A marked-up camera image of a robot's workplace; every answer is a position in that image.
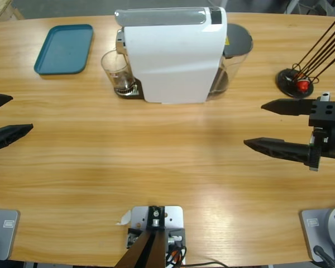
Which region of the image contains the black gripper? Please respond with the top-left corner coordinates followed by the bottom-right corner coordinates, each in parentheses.
top-left (243, 92), bottom-right (335, 171)

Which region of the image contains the clear drinking glass red label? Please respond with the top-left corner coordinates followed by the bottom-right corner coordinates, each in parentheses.
top-left (100, 50), bottom-right (137, 95)

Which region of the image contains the white capsule coffee machine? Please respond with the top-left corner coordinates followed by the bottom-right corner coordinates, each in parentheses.
top-left (113, 7), bottom-right (228, 106)

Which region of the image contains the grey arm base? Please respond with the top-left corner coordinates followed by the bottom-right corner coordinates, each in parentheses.
top-left (0, 208), bottom-right (21, 260)
top-left (300, 205), bottom-right (335, 263)

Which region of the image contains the red coffee capsule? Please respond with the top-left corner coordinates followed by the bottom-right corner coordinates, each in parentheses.
top-left (296, 79), bottom-right (310, 93)

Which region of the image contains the black capsule holder with rods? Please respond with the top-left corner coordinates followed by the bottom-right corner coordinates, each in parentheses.
top-left (275, 18), bottom-right (335, 99)

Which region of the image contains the teal plastic tray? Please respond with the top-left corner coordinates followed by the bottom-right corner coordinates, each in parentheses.
top-left (33, 23), bottom-right (94, 76)

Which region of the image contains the metal drip tray grate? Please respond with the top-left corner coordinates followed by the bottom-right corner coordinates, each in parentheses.
top-left (113, 78), bottom-right (145, 100)

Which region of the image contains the grey metal frame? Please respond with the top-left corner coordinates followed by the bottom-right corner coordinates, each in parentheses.
top-left (283, 0), bottom-right (335, 17)

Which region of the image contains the black base cable plug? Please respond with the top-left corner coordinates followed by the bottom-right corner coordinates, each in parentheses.
top-left (314, 245), bottom-right (335, 268)

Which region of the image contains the white mount plate dark post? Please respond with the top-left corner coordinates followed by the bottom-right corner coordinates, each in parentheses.
top-left (113, 205), bottom-right (187, 268)

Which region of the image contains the thin black cable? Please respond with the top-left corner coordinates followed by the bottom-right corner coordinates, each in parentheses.
top-left (184, 260), bottom-right (229, 268)

